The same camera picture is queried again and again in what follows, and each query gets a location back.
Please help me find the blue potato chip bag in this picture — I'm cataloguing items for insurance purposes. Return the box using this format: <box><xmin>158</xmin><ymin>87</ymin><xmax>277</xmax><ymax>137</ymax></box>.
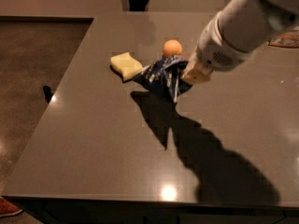
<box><xmin>133</xmin><ymin>55</ymin><xmax>192</xmax><ymax>104</ymax></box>

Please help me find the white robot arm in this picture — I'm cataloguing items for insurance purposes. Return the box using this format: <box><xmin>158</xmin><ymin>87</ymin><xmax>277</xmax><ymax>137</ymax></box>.
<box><xmin>181</xmin><ymin>0</ymin><xmax>299</xmax><ymax>84</ymax></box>

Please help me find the orange fruit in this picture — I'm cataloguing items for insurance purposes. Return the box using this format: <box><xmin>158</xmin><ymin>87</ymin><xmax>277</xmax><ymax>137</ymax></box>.
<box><xmin>163</xmin><ymin>39</ymin><xmax>182</xmax><ymax>57</ymax></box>

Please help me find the yellow sponge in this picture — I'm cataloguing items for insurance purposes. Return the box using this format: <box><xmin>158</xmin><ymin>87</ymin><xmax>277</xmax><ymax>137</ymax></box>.
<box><xmin>110</xmin><ymin>52</ymin><xmax>143</xmax><ymax>81</ymax></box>

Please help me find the snack package at table edge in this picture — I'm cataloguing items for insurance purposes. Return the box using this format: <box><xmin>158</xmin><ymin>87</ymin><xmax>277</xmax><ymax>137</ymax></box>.
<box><xmin>269</xmin><ymin>27</ymin><xmax>299</xmax><ymax>49</ymax></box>

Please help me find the small black floor object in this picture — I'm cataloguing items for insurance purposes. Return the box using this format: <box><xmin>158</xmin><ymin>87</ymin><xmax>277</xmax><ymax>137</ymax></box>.
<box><xmin>43</xmin><ymin>86</ymin><xmax>55</xmax><ymax>103</ymax></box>

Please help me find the red shoe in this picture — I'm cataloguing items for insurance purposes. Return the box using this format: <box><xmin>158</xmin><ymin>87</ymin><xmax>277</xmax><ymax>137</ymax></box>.
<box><xmin>0</xmin><ymin>198</ymin><xmax>22</xmax><ymax>217</ymax></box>

